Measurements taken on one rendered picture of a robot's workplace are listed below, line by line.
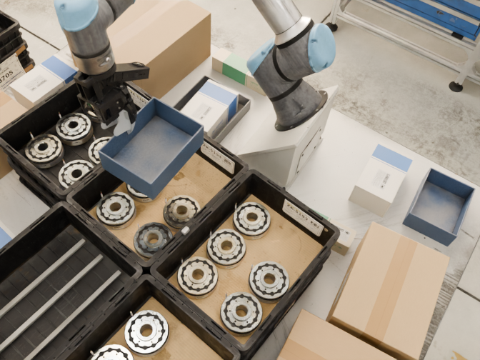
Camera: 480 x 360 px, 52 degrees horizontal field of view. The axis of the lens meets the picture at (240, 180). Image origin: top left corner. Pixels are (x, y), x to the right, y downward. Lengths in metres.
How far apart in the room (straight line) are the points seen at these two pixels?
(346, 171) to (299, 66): 0.47
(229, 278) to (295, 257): 0.19
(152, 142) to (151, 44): 0.56
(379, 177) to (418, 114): 1.38
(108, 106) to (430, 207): 1.07
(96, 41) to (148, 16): 0.84
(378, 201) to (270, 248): 0.40
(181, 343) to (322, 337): 0.34
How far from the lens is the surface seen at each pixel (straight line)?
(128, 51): 1.69
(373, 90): 2.96
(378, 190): 1.55
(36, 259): 1.39
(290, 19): 1.33
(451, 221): 1.69
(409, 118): 2.89
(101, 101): 1.07
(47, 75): 1.83
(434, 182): 1.74
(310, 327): 1.25
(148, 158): 1.19
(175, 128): 1.24
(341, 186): 1.64
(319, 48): 1.33
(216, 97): 1.68
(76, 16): 0.95
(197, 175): 1.44
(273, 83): 1.44
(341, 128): 1.78
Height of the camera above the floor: 2.03
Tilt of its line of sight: 57 degrees down
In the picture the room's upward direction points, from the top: 6 degrees clockwise
